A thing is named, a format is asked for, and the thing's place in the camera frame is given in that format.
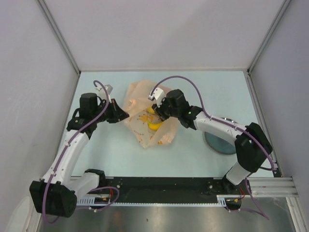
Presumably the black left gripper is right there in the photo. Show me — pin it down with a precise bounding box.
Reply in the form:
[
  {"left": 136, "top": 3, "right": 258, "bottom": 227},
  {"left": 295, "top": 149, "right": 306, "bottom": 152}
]
[{"left": 92, "top": 99, "right": 129, "bottom": 123}]

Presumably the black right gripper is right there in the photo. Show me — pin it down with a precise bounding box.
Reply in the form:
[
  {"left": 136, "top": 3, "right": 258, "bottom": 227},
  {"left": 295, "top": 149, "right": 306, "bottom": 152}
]
[{"left": 151, "top": 96, "right": 180, "bottom": 121}]

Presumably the banana print plastic bag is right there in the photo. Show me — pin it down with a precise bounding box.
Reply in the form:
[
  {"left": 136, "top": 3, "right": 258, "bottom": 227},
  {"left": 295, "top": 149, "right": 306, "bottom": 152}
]
[{"left": 123, "top": 80, "right": 180, "bottom": 148}]

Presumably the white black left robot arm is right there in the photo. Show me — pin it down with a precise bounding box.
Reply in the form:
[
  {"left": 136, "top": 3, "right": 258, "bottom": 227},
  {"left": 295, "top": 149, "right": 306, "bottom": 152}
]
[{"left": 29, "top": 93, "right": 129, "bottom": 218}]

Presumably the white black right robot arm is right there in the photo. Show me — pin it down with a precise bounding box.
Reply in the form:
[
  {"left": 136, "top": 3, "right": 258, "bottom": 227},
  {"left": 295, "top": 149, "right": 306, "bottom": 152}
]
[{"left": 149, "top": 88, "right": 273, "bottom": 194}]

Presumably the yellow fake lemon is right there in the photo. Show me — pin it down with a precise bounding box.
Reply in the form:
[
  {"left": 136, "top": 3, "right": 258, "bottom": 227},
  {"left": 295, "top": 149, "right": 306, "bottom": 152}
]
[{"left": 146, "top": 107, "right": 163, "bottom": 131}]

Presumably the teal floral ceramic plate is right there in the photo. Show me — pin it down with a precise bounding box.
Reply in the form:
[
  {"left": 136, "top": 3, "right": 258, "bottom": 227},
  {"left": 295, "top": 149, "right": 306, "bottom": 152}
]
[{"left": 201, "top": 117, "right": 236, "bottom": 155}]

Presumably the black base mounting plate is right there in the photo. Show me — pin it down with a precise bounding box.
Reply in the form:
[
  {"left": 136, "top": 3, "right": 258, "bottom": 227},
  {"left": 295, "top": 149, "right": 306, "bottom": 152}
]
[{"left": 79, "top": 173, "right": 252, "bottom": 210}]

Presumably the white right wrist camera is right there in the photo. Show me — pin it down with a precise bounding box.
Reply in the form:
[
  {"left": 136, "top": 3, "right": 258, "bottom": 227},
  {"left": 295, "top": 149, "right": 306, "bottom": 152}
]
[{"left": 148, "top": 87, "right": 165, "bottom": 107}]

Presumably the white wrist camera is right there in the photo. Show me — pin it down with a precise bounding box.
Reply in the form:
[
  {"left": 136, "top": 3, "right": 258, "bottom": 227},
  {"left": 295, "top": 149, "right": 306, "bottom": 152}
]
[
  {"left": 148, "top": 87, "right": 165, "bottom": 107},
  {"left": 95, "top": 85, "right": 113, "bottom": 102}
]

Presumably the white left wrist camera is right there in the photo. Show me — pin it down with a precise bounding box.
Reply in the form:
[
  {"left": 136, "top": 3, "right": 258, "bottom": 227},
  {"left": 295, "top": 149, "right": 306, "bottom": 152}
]
[{"left": 95, "top": 85, "right": 113, "bottom": 102}]

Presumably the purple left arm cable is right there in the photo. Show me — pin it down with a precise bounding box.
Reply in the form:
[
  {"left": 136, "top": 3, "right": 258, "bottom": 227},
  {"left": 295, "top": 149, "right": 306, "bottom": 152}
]
[{"left": 42, "top": 80, "right": 120, "bottom": 224}]

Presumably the white slotted cable duct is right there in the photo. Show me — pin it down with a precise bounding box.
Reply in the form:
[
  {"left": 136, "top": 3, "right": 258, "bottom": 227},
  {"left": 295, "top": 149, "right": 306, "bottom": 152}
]
[{"left": 77, "top": 196, "right": 226, "bottom": 209}]

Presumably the aluminium left corner post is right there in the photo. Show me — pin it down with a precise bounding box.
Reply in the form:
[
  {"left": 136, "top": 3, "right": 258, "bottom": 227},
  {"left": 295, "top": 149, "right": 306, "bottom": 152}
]
[{"left": 35, "top": 0, "right": 82, "bottom": 74}]

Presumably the aluminium corner post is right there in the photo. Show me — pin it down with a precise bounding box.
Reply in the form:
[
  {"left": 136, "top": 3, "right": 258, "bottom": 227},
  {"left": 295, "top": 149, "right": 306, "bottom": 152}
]
[
  {"left": 247, "top": 0, "right": 292, "bottom": 74},
  {"left": 35, "top": 0, "right": 82, "bottom": 74}
]

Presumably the aluminium front frame rail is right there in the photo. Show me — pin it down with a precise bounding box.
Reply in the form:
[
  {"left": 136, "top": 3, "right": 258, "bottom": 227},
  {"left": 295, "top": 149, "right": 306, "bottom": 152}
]
[{"left": 100, "top": 177, "right": 297, "bottom": 196}]

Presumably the aluminium right corner post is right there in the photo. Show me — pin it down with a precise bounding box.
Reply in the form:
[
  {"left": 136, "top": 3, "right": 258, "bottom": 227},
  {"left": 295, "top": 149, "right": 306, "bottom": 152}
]
[{"left": 247, "top": 0, "right": 292, "bottom": 74}]

